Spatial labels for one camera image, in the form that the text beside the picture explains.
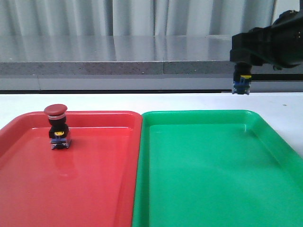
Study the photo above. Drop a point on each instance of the green mushroom push button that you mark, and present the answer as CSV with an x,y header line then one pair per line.
x,y
242,79

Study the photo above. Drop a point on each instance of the grey granite counter slab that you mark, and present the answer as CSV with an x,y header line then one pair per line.
x,y
114,64

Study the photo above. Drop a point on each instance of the red plastic tray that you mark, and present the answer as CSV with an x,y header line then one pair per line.
x,y
89,184

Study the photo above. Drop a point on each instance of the grey pleated curtain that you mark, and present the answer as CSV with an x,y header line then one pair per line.
x,y
138,17

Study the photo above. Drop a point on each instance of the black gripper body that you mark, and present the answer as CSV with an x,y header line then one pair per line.
x,y
280,44

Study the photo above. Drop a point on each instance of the green plastic tray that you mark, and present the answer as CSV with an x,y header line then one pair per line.
x,y
217,168

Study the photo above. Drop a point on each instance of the red mushroom push button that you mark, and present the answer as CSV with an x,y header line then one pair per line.
x,y
59,132

